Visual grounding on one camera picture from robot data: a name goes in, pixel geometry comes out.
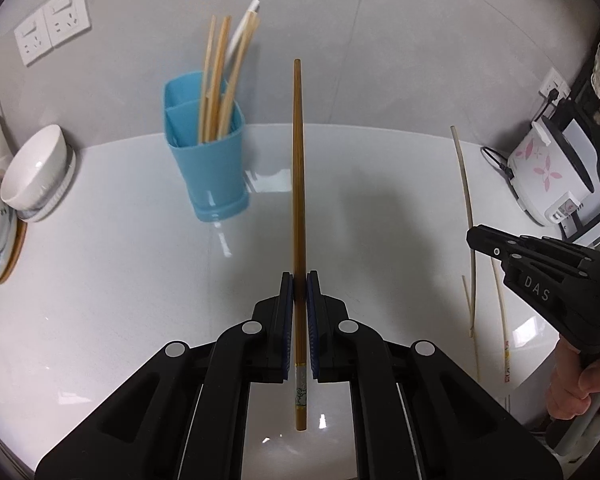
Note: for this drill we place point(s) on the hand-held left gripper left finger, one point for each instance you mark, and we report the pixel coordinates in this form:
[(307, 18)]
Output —
[(220, 385)]

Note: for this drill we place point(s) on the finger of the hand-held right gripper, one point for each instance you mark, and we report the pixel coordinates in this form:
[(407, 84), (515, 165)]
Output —
[(495, 247), (560, 255)]

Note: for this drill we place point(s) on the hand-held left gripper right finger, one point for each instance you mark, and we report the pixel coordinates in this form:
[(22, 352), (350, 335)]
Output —
[(380, 385)]

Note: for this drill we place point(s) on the blue plastic utensil holder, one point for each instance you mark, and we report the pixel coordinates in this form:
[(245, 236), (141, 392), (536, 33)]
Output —
[(210, 180)]

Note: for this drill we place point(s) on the dark brown wooden chopstick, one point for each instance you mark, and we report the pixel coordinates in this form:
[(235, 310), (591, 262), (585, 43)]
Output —
[(298, 160)]

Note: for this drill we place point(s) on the person's right hand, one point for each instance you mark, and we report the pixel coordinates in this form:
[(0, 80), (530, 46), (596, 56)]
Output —
[(567, 385)]

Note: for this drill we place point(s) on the long pale chopstick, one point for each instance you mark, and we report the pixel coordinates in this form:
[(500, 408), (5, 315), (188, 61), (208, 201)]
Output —
[(464, 185)]

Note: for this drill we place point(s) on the white flowered rice cooker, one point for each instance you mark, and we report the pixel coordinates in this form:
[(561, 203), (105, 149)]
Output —
[(540, 170)]

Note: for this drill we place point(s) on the black metal rack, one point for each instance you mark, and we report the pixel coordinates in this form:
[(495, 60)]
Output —
[(585, 110)]

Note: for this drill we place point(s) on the white socket with plug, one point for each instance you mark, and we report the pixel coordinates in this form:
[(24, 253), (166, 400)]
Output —
[(554, 85)]

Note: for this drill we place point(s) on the large white bowl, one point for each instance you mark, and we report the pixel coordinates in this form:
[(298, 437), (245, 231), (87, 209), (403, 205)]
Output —
[(32, 170)]

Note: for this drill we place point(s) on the white plastic chopstick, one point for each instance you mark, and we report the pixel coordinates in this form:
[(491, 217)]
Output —
[(242, 25)]

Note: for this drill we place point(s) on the white wall socket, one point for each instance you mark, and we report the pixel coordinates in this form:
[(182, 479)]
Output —
[(32, 37), (65, 15)]

